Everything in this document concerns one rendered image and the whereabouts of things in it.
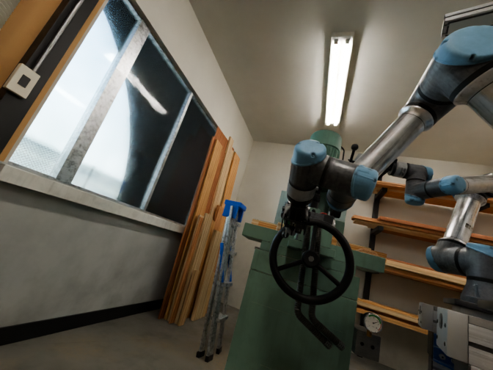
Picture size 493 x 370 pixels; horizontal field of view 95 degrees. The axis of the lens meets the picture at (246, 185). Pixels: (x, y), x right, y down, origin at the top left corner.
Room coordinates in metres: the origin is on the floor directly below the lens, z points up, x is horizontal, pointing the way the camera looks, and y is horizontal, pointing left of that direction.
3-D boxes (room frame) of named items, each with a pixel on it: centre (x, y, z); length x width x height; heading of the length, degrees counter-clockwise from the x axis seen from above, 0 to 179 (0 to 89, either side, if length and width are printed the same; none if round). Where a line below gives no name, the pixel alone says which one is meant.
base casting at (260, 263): (1.27, -0.40, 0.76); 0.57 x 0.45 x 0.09; 167
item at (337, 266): (1.09, -0.35, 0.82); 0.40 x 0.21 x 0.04; 77
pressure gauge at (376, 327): (0.88, -0.57, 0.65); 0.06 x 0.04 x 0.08; 77
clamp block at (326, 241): (0.96, -0.33, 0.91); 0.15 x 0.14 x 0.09; 77
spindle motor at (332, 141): (1.15, -0.37, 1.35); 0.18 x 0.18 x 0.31
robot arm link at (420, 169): (0.95, -0.75, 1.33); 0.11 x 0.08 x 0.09; 76
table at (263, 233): (1.04, -0.35, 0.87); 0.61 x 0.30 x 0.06; 77
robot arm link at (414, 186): (0.93, -0.75, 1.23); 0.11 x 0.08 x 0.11; 10
